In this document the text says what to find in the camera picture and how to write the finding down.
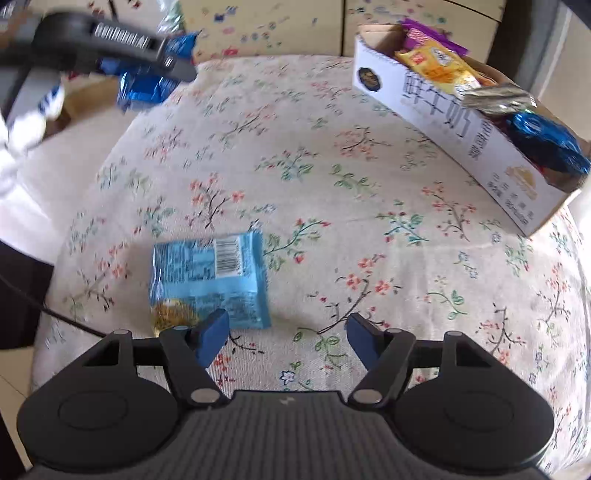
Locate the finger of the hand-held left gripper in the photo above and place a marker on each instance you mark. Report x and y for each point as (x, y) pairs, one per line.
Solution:
(175, 64)

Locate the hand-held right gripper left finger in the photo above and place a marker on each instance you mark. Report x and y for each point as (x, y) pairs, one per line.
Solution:
(212, 339)

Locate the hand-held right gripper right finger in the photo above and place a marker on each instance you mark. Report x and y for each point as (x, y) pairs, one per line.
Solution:
(362, 339)

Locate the blue foil snack packet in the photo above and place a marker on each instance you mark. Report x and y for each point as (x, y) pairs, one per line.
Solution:
(143, 90)
(545, 138)

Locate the light blue snack packet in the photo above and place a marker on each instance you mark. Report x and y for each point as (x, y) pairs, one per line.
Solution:
(207, 277)

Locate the cardboard box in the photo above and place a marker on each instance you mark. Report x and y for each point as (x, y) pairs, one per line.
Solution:
(443, 124)

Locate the purple snack packet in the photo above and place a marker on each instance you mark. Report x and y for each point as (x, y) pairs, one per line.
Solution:
(425, 34)

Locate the small yellow snack packet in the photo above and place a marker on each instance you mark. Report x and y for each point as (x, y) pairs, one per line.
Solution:
(434, 64)

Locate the silver foil packet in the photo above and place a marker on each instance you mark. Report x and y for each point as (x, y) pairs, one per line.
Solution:
(498, 99)

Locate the beige cabinet with stickers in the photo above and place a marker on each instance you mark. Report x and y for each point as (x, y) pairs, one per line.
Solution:
(286, 27)

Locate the floral tablecloth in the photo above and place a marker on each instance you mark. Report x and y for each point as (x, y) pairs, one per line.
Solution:
(323, 161)

